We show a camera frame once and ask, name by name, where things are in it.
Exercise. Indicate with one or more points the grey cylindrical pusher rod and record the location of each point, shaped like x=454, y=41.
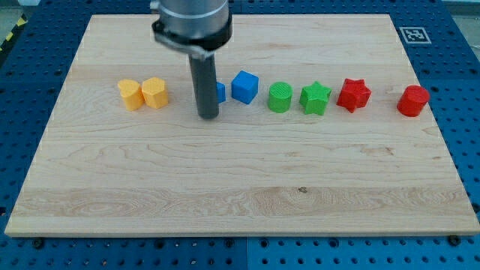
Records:
x=204, y=79

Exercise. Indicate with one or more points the blue triangle block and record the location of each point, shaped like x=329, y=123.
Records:
x=221, y=92

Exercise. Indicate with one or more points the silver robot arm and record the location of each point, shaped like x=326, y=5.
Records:
x=196, y=28

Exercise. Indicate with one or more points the light wooden board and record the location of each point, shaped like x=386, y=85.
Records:
x=103, y=171

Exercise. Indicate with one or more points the blue cube block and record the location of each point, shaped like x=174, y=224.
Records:
x=245, y=87

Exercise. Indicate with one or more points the yellow hexagon block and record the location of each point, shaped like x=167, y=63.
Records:
x=155, y=92

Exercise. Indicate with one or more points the yellow half-round block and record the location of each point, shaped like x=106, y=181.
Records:
x=131, y=94

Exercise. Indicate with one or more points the green cylinder block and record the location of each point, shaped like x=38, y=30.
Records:
x=280, y=96

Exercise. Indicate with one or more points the green star block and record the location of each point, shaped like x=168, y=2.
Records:
x=315, y=98

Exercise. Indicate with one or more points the red star block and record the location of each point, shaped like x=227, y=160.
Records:
x=354, y=94

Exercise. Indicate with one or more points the red cylinder block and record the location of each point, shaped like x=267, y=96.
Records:
x=413, y=100

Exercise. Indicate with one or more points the white fiducial marker tag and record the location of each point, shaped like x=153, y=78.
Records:
x=415, y=35

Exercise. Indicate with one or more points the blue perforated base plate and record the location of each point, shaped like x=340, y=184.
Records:
x=40, y=56

